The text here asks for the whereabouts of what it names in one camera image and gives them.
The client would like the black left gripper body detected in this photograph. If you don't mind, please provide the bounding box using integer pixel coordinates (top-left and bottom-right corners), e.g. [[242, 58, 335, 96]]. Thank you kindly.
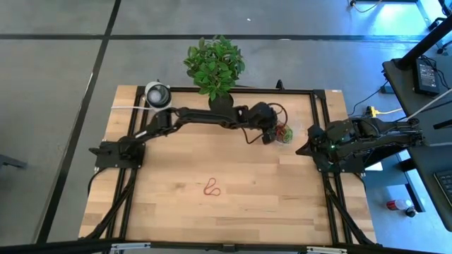
[[246, 101, 279, 145]]

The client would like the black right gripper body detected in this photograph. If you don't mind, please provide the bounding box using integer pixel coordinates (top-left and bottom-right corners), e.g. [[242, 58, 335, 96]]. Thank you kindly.
[[308, 123, 333, 173]]

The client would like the green rubber band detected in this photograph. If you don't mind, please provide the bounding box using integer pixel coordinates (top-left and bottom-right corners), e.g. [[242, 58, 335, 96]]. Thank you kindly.
[[282, 125, 295, 144]]

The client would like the red rubber band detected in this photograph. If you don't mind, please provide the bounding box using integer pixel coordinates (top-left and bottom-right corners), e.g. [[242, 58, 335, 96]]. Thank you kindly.
[[203, 177, 222, 197], [275, 123, 289, 142]]

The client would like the clear plastic bin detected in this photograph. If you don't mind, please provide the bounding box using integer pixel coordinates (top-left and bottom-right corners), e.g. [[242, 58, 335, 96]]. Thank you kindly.
[[254, 105, 305, 149]]

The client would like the white paper sheet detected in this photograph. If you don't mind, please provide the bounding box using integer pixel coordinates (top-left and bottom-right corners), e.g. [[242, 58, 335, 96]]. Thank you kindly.
[[363, 157, 385, 172]]

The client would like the black desk leg beam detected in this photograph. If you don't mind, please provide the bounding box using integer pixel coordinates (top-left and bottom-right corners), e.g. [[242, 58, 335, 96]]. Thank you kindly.
[[363, 147, 402, 169]]

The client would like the green plant in black pot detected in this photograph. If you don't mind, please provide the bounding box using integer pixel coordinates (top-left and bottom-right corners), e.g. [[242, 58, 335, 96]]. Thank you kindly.
[[183, 34, 246, 114]]

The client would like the red white can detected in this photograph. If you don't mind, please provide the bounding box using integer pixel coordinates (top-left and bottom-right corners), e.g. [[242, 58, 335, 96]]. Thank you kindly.
[[385, 198, 413, 212]]

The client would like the black side desk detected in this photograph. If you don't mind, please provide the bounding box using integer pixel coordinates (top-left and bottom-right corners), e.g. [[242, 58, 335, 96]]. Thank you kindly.
[[382, 52, 452, 147]]

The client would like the white round lamp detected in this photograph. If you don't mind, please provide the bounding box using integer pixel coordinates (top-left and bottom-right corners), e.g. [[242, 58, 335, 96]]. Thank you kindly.
[[143, 80, 174, 114]]

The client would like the black desk foot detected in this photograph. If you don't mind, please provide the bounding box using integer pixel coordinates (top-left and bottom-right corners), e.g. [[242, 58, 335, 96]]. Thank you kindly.
[[402, 169, 427, 213]]

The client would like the black desk with keyboard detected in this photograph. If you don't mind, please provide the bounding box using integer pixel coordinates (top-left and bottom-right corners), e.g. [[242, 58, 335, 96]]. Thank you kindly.
[[408, 143, 452, 233]]

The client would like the black power supply brick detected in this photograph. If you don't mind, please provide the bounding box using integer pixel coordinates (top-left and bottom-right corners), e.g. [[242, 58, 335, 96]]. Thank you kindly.
[[412, 57, 441, 97]]

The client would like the black keyboard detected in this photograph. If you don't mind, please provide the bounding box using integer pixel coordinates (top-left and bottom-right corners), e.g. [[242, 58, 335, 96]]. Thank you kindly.
[[433, 169, 452, 209]]

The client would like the black diagonal beam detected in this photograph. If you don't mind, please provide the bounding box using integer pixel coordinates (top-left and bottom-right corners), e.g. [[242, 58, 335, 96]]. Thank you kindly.
[[393, 13, 452, 71]]

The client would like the grey chair base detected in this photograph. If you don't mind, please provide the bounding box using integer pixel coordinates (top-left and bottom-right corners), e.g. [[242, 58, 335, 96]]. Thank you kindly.
[[0, 153, 28, 171]]

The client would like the yellow extension cord plug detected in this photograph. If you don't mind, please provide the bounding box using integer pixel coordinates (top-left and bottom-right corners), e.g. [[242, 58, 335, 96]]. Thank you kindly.
[[365, 104, 404, 119]]

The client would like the black floor cable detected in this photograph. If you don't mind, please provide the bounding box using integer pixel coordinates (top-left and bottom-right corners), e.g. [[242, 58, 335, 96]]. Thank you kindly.
[[347, 80, 391, 131]]

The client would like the silver frame bracket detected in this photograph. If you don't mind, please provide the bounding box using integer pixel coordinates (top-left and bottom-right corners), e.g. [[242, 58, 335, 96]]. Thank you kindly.
[[109, 241, 152, 253], [305, 246, 349, 254]]

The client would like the white desk cable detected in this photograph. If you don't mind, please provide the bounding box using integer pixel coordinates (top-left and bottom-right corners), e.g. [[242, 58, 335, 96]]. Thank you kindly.
[[402, 90, 452, 123]]

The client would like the white lamp cable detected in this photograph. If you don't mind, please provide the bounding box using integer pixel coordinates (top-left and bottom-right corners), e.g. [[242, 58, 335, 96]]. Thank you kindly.
[[111, 104, 153, 111]]

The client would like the black front frame beam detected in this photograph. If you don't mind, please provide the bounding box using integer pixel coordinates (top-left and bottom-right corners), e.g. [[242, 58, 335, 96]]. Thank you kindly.
[[0, 238, 452, 254]]

